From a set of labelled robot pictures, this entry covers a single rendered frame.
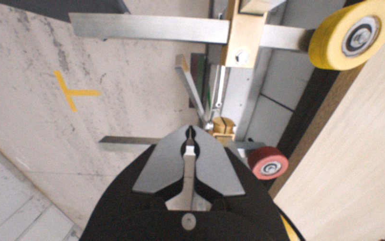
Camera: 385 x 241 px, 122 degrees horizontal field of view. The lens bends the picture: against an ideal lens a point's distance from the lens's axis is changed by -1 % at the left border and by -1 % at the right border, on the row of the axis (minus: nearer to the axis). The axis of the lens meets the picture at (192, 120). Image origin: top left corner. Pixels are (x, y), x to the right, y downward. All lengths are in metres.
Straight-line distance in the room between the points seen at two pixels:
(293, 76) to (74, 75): 1.55
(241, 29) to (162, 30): 0.12
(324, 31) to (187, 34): 0.19
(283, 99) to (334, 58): 0.21
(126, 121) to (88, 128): 0.47
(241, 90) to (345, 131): 0.30
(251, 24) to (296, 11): 0.29
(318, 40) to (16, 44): 1.88
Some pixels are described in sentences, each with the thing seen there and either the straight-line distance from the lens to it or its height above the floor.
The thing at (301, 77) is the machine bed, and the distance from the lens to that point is 0.41.
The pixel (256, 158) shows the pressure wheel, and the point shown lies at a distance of 0.31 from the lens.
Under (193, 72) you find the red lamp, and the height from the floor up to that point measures 0.70.
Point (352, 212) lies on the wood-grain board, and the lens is 0.76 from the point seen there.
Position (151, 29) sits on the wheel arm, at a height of 0.86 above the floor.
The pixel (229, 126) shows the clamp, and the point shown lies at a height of 0.87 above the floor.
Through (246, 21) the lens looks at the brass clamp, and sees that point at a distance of 0.23.
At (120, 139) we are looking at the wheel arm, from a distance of 0.35.
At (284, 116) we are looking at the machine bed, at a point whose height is 0.78.
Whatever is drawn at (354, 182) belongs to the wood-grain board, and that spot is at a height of 0.90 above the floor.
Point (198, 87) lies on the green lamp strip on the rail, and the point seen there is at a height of 0.70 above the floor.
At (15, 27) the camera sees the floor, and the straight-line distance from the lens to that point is 1.79.
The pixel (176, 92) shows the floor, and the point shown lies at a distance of 1.13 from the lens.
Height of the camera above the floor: 1.08
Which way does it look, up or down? 62 degrees down
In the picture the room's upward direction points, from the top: 180 degrees counter-clockwise
